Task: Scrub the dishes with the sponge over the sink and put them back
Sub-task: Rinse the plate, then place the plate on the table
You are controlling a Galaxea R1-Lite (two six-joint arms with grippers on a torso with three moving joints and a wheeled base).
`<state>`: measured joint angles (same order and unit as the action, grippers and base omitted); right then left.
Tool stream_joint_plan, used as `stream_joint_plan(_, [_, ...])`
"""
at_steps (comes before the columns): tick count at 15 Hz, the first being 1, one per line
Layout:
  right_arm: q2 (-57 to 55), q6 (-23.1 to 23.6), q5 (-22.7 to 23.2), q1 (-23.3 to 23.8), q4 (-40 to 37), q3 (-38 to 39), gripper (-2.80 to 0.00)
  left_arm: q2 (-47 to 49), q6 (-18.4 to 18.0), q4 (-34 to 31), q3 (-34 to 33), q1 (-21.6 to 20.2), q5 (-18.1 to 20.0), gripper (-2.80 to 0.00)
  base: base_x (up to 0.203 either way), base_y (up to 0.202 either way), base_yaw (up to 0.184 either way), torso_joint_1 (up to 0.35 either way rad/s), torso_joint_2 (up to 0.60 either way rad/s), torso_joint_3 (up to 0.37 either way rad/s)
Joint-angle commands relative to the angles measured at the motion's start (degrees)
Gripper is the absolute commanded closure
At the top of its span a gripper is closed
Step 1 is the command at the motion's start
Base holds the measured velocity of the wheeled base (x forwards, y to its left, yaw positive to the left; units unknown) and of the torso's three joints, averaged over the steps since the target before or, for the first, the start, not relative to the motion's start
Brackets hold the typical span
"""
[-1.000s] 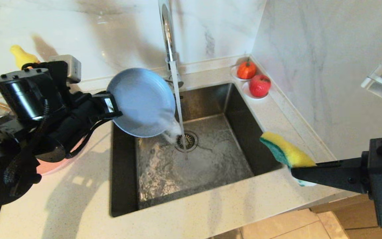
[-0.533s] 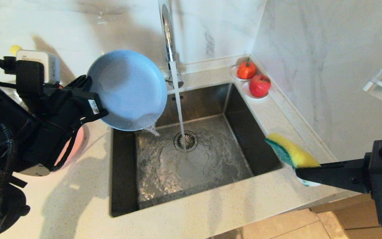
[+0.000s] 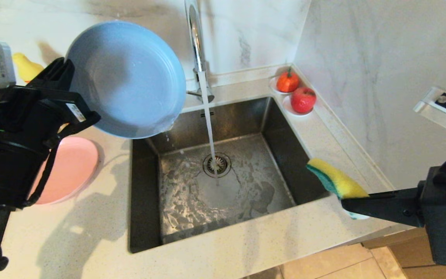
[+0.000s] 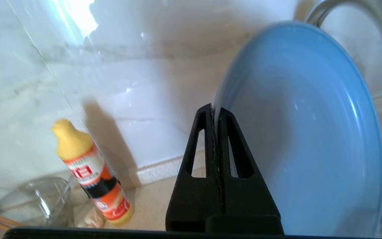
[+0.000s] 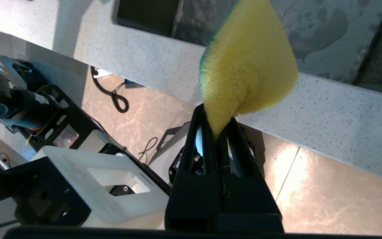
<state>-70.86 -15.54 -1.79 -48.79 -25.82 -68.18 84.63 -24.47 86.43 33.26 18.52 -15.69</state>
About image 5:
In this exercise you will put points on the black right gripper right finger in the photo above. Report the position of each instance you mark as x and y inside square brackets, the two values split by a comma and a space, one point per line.
[250, 202]

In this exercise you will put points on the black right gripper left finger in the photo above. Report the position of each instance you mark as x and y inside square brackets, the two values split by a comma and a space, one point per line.
[191, 202]

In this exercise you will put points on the yellow green sponge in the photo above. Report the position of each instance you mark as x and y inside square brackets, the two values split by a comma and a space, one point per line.
[250, 59]

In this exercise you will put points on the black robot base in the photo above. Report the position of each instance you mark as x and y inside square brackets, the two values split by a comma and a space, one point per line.
[171, 156]

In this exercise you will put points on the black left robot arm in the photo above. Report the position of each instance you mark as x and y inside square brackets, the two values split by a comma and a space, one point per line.
[22, 103]

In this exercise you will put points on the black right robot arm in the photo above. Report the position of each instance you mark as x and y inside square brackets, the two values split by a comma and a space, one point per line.
[28, 192]

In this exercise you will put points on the stainless steel sink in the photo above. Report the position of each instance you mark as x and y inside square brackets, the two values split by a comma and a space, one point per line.
[327, 33]

